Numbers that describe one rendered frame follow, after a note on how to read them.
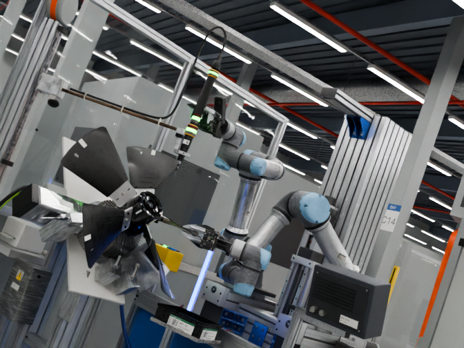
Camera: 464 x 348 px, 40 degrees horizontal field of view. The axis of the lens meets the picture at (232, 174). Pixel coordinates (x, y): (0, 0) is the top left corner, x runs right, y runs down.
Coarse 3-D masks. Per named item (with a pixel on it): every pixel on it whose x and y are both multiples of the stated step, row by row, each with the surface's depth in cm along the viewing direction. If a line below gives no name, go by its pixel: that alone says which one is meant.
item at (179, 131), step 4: (180, 128) 256; (176, 132) 256; (180, 132) 255; (176, 136) 255; (180, 136) 255; (180, 140) 255; (176, 144) 255; (180, 144) 256; (176, 148) 254; (176, 152) 253; (180, 152) 252; (184, 152) 252; (188, 156) 253
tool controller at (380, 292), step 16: (320, 272) 230; (336, 272) 226; (352, 272) 230; (320, 288) 230; (336, 288) 225; (352, 288) 221; (368, 288) 216; (384, 288) 219; (320, 304) 230; (336, 304) 225; (352, 304) 220; (368, 304) 216; (384, 304) 221; (320, 320) 230; (336, 320) 224; (352, 320) 220; (368, 320) 216; (368, 336) 218
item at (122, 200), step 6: (120, 186) 243; (126, 186) 243; (132, 186) 244; (114, 192) 242; (120, 192) 243; (126, 192) 243; (132, 192) 244; (114, 198) 242; (120, 198) 243; (126, 198) 244; (120, 204) 243
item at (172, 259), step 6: (156, 246) 294; (162, 246) 292; (162, 252) 290; (168, 252) 288; (174, 252) 291; (162, 258) 289; (168, 258) 289; (174, 258) 291; (180, 258) 294; (168, 264) 290; (174, 264) 292; (174, 270) 293
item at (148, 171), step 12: (132, 156) 265; (144, 156) 267; (156, 156) 268; (168, 156) 271; (132, 168) 261; (144, 168) 262; (156, 168) 263; (168, 168) 265; (132, 180) 257; (144, 180) 257; (156, 180) 258
